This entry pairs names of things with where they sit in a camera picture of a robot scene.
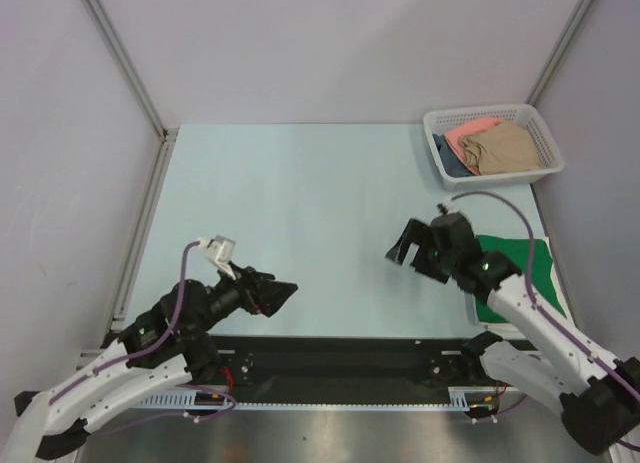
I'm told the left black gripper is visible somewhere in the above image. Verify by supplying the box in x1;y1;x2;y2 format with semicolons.
188;259;297;338

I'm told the green t shirt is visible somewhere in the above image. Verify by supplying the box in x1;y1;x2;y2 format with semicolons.
472;234;569;327

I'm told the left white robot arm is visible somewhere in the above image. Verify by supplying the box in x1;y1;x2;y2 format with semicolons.
1;267;298;462

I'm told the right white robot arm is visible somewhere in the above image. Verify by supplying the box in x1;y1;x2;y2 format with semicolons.
386;213;639;455

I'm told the blue t shirt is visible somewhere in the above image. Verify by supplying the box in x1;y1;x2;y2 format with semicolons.
433;134;472;178

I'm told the folded white t shirt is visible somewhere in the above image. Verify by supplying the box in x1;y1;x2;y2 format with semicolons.
465;235;573;332

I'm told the pink t shirt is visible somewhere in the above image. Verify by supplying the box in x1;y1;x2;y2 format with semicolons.
444;117;502;162

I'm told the white plastic basket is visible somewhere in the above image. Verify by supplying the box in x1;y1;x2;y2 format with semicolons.
423;103;565;191

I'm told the beige t shirt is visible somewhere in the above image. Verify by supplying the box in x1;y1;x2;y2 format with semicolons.
459;121;544;175

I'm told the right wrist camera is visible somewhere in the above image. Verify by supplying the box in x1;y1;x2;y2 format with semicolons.
433;198;464;225

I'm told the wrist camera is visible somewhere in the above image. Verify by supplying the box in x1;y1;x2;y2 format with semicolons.
197;235;237;280
433;198;464;225

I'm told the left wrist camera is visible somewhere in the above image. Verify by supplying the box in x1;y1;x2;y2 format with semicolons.
197;235;237;280

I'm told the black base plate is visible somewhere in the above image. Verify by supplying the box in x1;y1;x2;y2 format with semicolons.
211;335;500;403

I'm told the white cable duct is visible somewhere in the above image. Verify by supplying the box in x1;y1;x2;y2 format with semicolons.
133;388;498;413

